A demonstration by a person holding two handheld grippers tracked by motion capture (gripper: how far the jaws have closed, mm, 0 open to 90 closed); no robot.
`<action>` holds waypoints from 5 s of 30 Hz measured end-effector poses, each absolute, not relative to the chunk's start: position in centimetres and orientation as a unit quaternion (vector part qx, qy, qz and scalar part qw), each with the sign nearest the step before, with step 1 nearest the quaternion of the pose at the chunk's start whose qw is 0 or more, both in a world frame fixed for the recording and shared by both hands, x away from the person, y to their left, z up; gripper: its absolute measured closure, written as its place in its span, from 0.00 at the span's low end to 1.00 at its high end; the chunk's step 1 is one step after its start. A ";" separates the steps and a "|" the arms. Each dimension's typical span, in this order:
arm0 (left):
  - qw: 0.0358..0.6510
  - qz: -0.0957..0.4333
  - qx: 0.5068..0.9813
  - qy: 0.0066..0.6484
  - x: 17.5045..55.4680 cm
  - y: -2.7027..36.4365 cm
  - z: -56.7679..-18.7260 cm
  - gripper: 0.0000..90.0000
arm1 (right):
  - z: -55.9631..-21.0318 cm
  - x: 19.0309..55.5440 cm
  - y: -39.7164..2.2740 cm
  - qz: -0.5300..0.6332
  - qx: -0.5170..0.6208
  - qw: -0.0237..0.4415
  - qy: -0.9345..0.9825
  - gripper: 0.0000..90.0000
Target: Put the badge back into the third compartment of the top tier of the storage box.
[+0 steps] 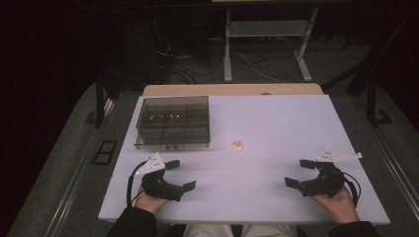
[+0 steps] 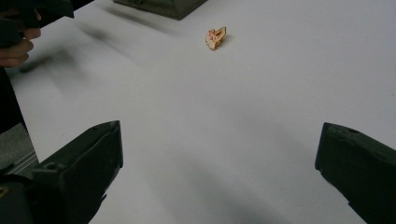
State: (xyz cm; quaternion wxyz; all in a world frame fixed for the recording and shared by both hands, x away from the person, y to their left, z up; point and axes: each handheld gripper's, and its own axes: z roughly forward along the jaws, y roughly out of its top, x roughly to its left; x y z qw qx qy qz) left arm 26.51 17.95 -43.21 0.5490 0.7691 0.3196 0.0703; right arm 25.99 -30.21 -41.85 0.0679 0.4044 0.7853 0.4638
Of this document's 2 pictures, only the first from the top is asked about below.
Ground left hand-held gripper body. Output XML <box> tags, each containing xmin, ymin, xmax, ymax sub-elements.
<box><xmin>135</xmin><ymin>152</ymin><xmax>186</xmax><ymax>202</ymax></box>

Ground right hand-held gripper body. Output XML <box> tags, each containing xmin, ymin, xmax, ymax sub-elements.
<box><xmin>297</xmin><ymin>148</ymin><xmax>364</xmax><ymax>198</ymax></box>

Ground smoky transparent drawer box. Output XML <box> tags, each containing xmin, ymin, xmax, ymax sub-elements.
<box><xmin>133</xmin><ymin>95</ymin><xmax>211</xmax><ymax>151</ymax></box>

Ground person's left hand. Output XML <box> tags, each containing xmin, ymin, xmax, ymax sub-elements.
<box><xmin>134</xmin><ymin>185</ymin><xmax>170</xmax><ymax>215</ymax></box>

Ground person's right hand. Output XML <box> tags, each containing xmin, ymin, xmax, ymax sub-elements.
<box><xmin>310</xmin><ymin>184</ymin><xmax>361</xmax><ymax>225</ymax></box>

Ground person's light grey trousers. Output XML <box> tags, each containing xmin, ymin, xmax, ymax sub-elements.
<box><xmin>182</xmin><ymin>223</ymin><xmax>298</xmax><ymax>237</ymax></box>

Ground black metal stand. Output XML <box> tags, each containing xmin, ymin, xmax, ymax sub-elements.
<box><xmin>366</xmin><ymin>78</ymin><xmax>393</xmax><ymax>128</ymax></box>
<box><xmin>94</xmin><ymin>71</ymin><xmax>116</xmax><ymax>129</ymax></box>

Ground wooden table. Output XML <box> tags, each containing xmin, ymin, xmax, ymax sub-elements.
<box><xmin>141</xmin><ymin>82</ymin><xmax>325</xmax><ymax>98</ymax></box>

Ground white metal stand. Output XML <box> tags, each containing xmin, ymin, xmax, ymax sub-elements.
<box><xmin>222</xmin><ymin>7</ymin><xmax>319</xmax><ymax>84</ymax></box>

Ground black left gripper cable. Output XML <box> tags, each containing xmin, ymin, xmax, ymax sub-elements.
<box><xmin>126</xmin><ymin>160</ymin><xmax>148</xmax><ymax>208</ymax></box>

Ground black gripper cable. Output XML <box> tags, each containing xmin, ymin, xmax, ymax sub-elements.
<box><xmin>126</xmin><ymin>160</ymin><xmax>148</xmax><ymax>208</ymax></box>
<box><xmin>341</xmin><ymin>171</ymin><xmax>362</xmax><ymax>208</ymax></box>

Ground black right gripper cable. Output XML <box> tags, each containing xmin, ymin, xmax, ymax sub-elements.
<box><xmin>341</xmin><ymin>171</ymin><xmax>362</xmax><ymax>208</ymax></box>

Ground black rectangular floor frame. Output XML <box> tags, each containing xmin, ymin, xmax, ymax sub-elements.
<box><xmin>91</xmin><ymin>139</ymin><xmax>119</xmax><ymax>166</ymax></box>

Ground metal floor rail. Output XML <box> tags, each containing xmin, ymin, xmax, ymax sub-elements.
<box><xmin>43</xmin><ymin>98</ymin><xmax>117</xmax><ymax>237</ymax></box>
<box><xmin>370</xmin><ymin>126</ymin><xmax>419</xmax><ymax>211</ymax></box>

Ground tangle of floor cables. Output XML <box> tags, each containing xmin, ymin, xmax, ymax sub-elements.
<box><xmin>157</xmin><ymin>45</ymin><xmax>289</xmax><ymax>85</ymax></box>

